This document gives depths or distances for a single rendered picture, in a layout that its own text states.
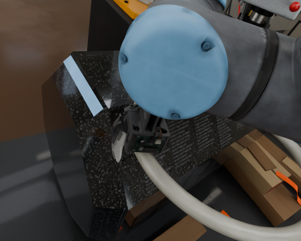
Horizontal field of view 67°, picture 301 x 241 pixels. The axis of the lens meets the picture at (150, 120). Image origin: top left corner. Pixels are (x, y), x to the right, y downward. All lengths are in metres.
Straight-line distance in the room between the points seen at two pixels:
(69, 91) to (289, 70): 0.72
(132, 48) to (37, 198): 1.28
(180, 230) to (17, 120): 1.26
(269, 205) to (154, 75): 1.61
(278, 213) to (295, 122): 1.53
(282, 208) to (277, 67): 1.61
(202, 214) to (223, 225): 0.04
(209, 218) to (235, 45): 0.29
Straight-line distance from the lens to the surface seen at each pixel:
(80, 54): 0.93
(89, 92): 0.77
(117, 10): 1.61
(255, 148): 1.82
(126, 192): 0.76
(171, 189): 0.41
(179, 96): 0.19
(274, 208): 1.75
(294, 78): 0.21
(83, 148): 0.75
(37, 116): 1.81
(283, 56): 0.22
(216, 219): 0.41
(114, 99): 0.74
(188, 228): 1.33
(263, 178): 1.70
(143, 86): 0.19
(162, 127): 0.41
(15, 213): 1.40
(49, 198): 1.41
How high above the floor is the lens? 1.27
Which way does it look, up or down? 42 degrees down
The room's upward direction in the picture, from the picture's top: 21 degrees clockwise
